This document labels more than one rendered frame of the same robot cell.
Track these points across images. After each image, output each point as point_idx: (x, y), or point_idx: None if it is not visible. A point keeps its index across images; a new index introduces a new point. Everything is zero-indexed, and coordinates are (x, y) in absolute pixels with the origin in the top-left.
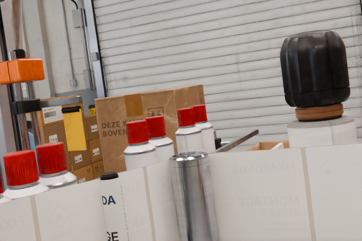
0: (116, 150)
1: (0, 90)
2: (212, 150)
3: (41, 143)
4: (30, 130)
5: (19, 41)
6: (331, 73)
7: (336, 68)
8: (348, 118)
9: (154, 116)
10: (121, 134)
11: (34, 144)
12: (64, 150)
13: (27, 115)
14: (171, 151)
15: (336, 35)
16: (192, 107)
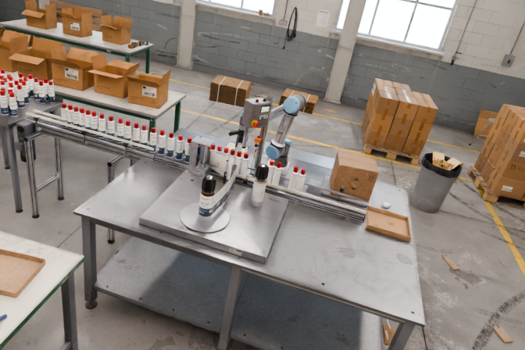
0: (333, 169)
1: None
2: (299, 181)
3: (257, 152)
4: (278, 148)
5: (284, 130)
6: (256, 173)
7: (258, 173)
8: (258, 182)
9: (280, 162)
10: (334, 166)
11: (275, 151)
12: (247, 155)
13: (280, 145)
14: (276, 171)
15: (260, 168)
16: (296, 168)
